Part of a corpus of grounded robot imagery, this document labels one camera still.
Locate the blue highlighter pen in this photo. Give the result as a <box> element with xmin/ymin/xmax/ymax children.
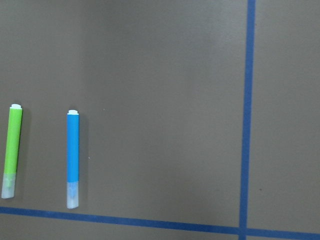
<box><xmin>66</xmin><ymin>109</ymin><xmax>80</xmax><ymax>209</ymax></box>

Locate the green highlighter pen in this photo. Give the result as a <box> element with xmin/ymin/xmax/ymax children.
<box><xmin>1</xmin><ymin>103</ymin><xmax>23</xmax><ymax>199</ymax></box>

